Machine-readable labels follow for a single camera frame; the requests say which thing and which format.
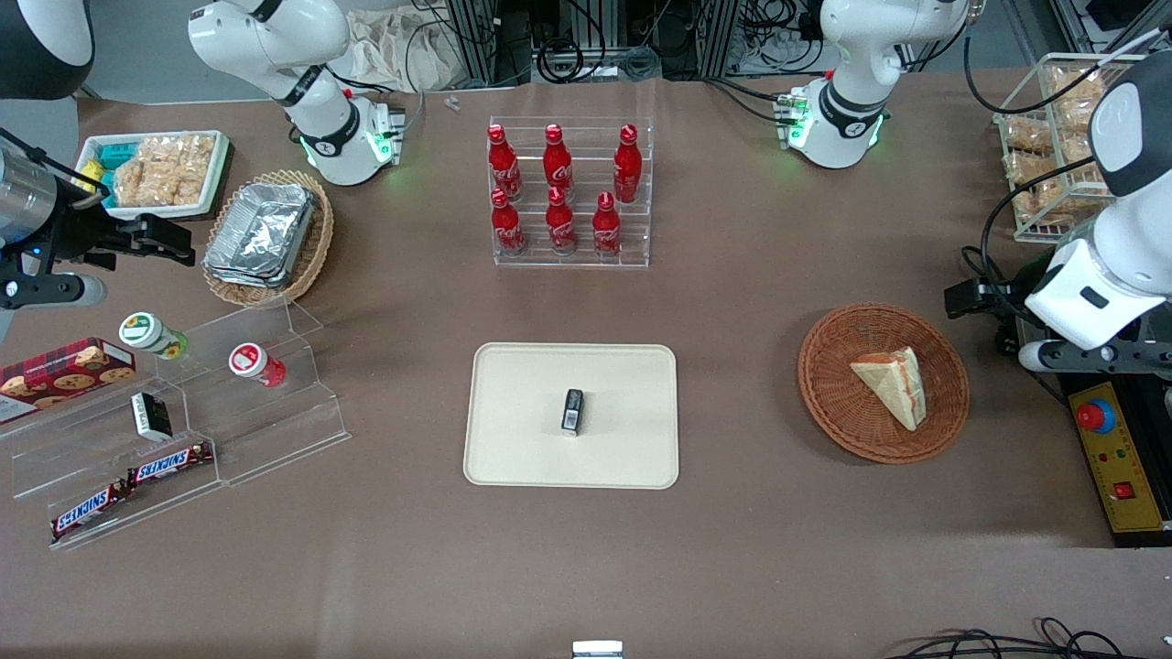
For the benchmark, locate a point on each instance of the bagged fried snack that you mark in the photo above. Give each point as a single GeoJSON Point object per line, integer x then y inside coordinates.
{"type": "Point", "coordinates": [1030, 167]}
{"type": "Point", "coordinates": [1079, 148]}
{"type": "Point", "coordinates": [1039, 203]}
{"type": "Point", "coordinates": [1025, 135]}
{"type": "Point", "coordinates": [1076, 117]}
{"type": "Point", "coordinates": [1073, 84]}

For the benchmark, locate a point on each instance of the red cola bottle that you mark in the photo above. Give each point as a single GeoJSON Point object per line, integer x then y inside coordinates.
{"type": "Point", "coordinates": [627, 165]}
{"type": "Point", "coordinates": [560, 227]}
{"type": "Point", "coordinates": [557, 160]}
{"type": "Point", "coordinates": [504, 165]}
{"type": "Point", "coordinates": [606, 231]}
{"type": "Point", "coordinates": [507, 229]}

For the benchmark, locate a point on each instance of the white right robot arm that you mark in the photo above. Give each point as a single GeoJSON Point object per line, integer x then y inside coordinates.
{"type": "Point", "coordinates": [265, 46]}

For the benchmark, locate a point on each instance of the teal snack packet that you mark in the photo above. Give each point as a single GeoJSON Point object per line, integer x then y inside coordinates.
{"type": "Point", "coordinates": [114, 154]}

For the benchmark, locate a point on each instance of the clear acrylic step display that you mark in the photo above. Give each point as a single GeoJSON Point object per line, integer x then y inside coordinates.
{"type": "Point", "coordinates": [275, 430]}

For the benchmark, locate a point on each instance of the cream plastic tray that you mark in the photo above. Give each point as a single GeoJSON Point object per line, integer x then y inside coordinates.
{"type": "Point", "coordinates": [522, 412]}

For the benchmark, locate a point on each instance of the light oval wicker basket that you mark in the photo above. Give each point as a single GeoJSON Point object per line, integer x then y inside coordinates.
{"type": "Point", "coordinates": [311, 256]}

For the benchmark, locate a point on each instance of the black countertop appliance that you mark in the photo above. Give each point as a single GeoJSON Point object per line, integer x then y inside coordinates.
{"type": "Point", "coordinates": [1140, 540]}

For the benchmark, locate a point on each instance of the white device edge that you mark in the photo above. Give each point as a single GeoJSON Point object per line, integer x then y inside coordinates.
{"type": "Point", "coordinates": [597, 650]}

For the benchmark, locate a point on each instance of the brown wicker basket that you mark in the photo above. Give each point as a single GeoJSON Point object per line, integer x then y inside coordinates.
{"type": "Point", "coordinates": [829, 394]}

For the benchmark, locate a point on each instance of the green lid snack cup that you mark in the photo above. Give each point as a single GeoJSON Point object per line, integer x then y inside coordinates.
{"type": "Point", "coordinates": [146, 333]}

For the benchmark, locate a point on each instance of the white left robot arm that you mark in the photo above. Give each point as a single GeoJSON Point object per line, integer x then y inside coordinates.
{"type": "Point", "coordinates": [861, 91]}

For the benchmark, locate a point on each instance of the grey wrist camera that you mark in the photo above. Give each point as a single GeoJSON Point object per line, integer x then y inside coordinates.
{"type": "Point", "coordinates": [55, 291]}
{"type": "Point", "coordinates": [1099, 357]}

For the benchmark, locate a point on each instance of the beige cloth bag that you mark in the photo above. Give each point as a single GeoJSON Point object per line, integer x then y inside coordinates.
{"type": "Point", "coordinates": [430, 55]}

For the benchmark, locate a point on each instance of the yellow emergency stop box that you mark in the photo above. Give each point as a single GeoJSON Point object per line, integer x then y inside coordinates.
{"type": "Point", "coordinates": [1117, 458]}

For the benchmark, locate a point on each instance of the red cookie box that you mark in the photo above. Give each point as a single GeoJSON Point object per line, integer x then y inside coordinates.
{"type": "Point", "coordinates": [64, 375]}

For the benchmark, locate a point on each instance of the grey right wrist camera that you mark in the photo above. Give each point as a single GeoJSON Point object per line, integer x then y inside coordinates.
{"type": "Point", "coordinates": [55, 291]}

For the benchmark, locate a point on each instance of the red lid snack cup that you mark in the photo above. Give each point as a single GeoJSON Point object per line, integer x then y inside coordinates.
{"type": "Point", "coordinates": [252, 361]}

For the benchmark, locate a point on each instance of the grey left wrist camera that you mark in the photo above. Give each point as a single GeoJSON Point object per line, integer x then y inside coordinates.
{"type": "Point", "coordinates": [1099, 357]}

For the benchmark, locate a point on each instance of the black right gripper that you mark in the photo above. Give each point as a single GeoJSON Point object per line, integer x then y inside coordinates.
{"type": "Point", "coordinates": [81, 238]}

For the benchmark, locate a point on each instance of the clear bag of rice crackers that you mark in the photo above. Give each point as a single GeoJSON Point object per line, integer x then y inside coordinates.
{"type": "Point", "coordinates": [160, 169]}

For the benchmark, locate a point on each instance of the triangular sandwich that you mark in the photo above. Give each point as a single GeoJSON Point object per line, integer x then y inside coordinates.
{"type": "Point", "coordinates": [893, 384]}

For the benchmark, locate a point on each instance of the white rectangular snack tray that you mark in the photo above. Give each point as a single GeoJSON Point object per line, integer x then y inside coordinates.
{"type": "Point", "coordinates": [215, 183]}

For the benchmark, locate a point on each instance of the yellow snack packet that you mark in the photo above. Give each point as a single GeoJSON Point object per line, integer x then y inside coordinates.
{"type": "Point", "coordinates": [90, 178]}

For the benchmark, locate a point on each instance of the stacked aluminium foil trays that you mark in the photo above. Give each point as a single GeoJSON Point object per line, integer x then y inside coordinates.
{"type": "Point", "coordinates": [261, 233]}

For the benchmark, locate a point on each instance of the Snickers bar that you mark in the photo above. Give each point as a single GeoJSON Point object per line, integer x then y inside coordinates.
{"type": "Point", "coordinates": [169, 464]}
{"type": "Point", "coordinates": [87, 513]}

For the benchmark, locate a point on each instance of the small black white box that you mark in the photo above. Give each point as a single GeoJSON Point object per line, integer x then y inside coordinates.
{"type": "Point", "coordinates": [151, 416]}

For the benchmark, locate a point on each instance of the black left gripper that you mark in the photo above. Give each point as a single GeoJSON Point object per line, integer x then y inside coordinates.
{"type": "Point", "coordinates": [1005, 298]}

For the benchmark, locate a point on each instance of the clear acrylic bottle rack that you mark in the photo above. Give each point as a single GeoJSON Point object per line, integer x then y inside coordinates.
{"type": "Point", "coordinates": [577, 261]}

